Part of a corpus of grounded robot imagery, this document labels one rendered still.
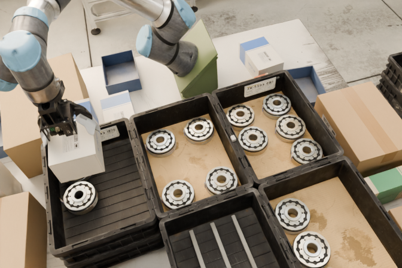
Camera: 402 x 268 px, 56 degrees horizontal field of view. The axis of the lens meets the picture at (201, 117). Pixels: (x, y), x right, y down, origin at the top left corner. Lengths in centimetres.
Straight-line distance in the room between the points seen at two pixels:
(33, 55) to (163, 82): 97
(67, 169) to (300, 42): 127
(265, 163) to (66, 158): 64
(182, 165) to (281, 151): 34
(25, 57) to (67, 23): 266
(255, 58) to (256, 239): 81
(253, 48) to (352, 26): 161
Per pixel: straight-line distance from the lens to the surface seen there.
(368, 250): 122
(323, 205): 124
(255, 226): 118
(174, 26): 140
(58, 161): 102
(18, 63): 83
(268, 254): 116
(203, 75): 153
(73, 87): 153
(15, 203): 136
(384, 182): 135
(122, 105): 154
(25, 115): 151
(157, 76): 175
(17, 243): 129
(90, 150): 101
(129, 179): 129
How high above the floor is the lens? 192
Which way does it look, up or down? 52 degrees down
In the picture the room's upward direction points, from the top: 6 degrees counter-clockwise
